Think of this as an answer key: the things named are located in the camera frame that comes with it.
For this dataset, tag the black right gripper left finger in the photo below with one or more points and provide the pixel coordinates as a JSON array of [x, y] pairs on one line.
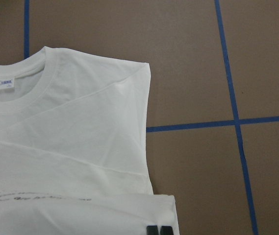
[[152, 230]]

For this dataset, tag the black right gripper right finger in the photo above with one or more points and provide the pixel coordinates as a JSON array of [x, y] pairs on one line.
[[166, 230]]

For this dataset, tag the white long-sleeve printed shirt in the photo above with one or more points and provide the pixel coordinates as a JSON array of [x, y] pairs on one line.
[[73, 147]]

